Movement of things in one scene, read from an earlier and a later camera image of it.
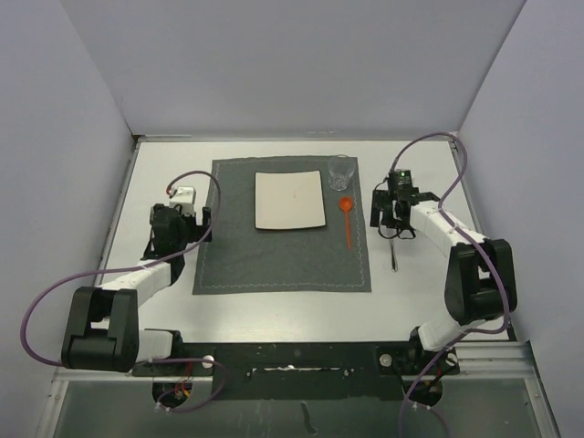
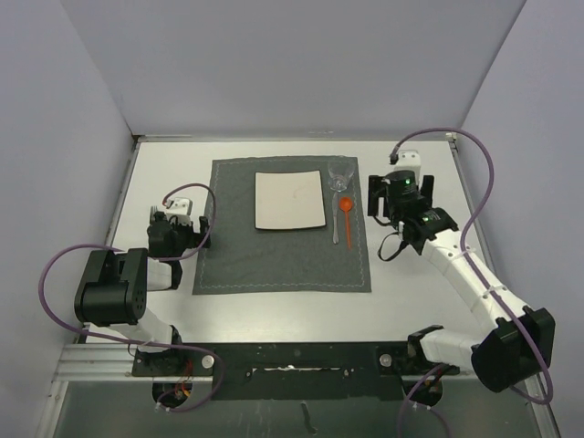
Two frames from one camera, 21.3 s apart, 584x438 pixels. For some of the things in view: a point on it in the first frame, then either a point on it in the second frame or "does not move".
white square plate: [286, 201] does not move
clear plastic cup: [340, 170] does not move
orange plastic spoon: [346, 204] does not move
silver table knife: [393, 255] → [335, 205]
